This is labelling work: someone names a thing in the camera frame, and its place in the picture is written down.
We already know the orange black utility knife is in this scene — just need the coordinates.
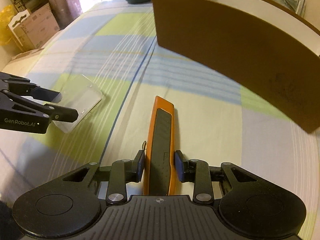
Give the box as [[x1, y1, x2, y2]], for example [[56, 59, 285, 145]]
[[143, 96, 177, 196]]

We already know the clear plastic case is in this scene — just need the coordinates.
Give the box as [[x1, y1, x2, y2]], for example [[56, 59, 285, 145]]
[[54, 75, 103, 133]]

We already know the checkered plaid tablecloth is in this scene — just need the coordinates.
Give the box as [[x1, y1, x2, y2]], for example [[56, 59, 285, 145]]
[[1, 0, 319, 239]]

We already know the cardboard boxes stack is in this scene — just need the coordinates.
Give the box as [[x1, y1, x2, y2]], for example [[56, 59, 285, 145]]
[[8, 0, 60, 51]]

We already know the brown open storage box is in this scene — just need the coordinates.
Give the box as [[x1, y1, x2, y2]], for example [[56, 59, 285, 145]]
[[152, 0, 319, 133]]

